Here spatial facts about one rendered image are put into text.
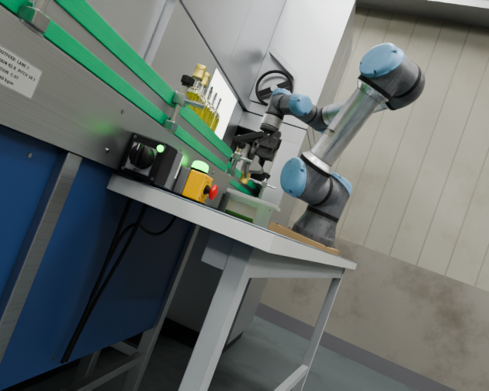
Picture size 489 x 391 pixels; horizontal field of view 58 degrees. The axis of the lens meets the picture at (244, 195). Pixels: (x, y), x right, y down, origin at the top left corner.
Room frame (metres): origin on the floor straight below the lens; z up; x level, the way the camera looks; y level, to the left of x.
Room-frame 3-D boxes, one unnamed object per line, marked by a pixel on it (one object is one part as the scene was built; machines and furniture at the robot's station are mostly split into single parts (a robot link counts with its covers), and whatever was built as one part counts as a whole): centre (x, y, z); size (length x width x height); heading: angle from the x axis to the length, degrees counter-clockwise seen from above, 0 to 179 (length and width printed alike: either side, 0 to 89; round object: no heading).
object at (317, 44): (2.74, -0.09, 1.69); 0.70 x 0.37 x 0.89; 167
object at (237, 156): (1.56, 0.10, 0.95); 0.17 x 0.03 x 0.12; 77
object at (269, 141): (1.66, -0.01, 1.06); 0.09 x 0.08 x 0.12; 79
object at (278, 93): (1.66, 0.00, 1.21); 0.09 x 0.08 x 0.11; 35
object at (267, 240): (1.74, 0.35, 0.73); 1.58 x 1.52 x 0.04; 159
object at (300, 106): (1.59, -0.07, 1.21); 0.11 x 0.11 x 0.08; 35
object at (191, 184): (1.13, 0.13, 0.79); 0.07 x 0.07 x 0.07; 77
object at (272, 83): (2.39, 0.05, 1.49); 0.21 x 0.05 x 0.21; 77
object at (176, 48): (1.76, 0.32, 1.15); 0.90 x 0.03 x 0.34; 167
